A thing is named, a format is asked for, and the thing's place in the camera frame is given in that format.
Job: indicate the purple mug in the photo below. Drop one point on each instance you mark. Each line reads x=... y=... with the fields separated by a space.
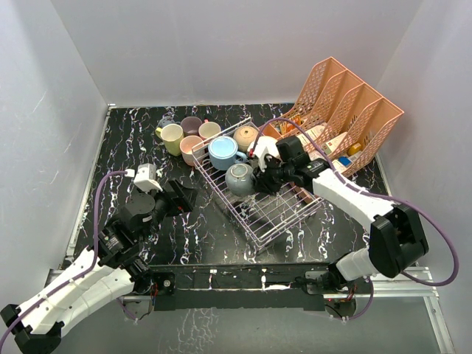
x=190 y=126

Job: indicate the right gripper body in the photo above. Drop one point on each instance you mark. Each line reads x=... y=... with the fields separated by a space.
x=273 y=177

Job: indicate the pink mug white inside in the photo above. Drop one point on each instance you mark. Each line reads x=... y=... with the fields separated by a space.
x=209 y=129

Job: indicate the peach desk organizer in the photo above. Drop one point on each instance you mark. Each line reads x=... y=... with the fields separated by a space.
x=347 y=110

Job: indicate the beige round mug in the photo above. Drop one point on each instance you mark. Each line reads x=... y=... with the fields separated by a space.
x=244 y=136

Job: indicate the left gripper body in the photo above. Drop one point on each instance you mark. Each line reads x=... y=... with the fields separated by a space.
x=164 y=203

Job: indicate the small grey-blue cup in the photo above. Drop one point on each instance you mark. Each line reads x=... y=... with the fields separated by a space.
x=165 y=121

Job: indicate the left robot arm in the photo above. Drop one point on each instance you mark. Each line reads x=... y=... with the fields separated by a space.
x=106 y=270

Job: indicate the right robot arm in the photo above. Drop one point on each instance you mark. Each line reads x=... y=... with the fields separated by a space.
x=396 y=236

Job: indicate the light blue mug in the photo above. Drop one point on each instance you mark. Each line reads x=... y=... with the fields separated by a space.
x=223 y=153

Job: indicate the grey mug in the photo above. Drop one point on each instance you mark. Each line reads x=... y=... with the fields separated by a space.
x=239 y=180

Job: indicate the white wire dish rack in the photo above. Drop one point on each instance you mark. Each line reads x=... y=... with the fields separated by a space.
x=263 y=218

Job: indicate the yellow-green mug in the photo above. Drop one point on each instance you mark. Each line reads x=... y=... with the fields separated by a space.
x=171 y=135

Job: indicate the black front rail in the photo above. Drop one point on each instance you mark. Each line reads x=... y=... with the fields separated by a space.
x=233 y=286

